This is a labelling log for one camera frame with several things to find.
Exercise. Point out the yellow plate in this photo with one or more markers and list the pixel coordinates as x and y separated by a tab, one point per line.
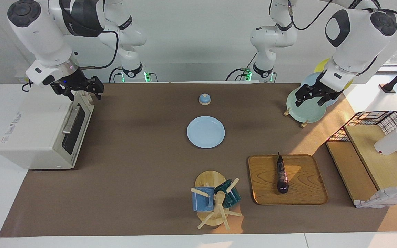
322	65

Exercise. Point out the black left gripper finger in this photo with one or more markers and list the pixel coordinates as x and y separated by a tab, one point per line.
322	101
298	101

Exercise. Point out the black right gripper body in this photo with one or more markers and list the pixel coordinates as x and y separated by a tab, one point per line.
78	84

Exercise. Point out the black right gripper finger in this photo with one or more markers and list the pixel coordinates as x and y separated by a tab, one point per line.
99	93
70	95

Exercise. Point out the pale green plate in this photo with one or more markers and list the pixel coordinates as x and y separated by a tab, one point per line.
305	112

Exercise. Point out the small blue domed bell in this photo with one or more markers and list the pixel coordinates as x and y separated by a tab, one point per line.
204	100

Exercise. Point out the dark green mug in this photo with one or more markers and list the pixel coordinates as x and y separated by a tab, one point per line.
232	198

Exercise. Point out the cream toaster oven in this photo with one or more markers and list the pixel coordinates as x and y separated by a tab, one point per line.
33	131

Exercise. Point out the blue mug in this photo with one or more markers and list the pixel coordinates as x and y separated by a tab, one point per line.
202	202

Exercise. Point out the wooden plate rack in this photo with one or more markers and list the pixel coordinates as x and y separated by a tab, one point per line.
304	124

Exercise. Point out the brown table mat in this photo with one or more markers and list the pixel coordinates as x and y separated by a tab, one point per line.
150	179

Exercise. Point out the dark purple eggplant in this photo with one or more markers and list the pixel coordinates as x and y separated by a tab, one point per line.
282	175

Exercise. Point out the white cup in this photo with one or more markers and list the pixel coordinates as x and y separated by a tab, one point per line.
391	143

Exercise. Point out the small light blue plate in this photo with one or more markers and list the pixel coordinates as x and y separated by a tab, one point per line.
205	132

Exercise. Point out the glass oven door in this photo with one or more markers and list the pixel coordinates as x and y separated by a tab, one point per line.
74	131

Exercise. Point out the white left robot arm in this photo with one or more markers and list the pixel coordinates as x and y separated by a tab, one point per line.
353	41

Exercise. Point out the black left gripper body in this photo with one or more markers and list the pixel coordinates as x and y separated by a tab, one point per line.
317	92

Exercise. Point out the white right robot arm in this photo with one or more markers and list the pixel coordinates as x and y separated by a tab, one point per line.
43	34

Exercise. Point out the wooden serving tray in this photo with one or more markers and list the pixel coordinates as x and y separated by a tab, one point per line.
305	179

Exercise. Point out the large light blue plate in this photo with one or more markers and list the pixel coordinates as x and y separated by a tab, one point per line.
308	81

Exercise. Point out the wooden mug tree stand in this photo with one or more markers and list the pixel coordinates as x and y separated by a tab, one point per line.
209	179

